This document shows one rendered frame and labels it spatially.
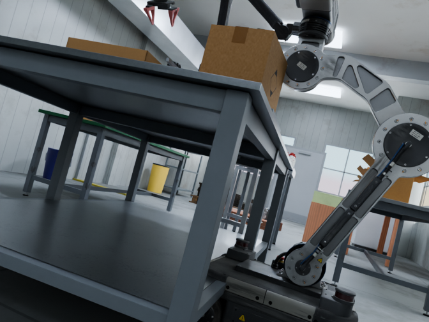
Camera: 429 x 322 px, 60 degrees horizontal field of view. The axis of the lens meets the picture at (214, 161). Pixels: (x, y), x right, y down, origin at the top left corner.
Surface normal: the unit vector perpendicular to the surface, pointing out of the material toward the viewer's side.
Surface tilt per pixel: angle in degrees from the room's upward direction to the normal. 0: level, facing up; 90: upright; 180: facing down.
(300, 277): 90
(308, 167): 90
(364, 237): 90
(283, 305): 90
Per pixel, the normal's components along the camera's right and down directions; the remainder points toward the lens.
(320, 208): -0.32, -0.13
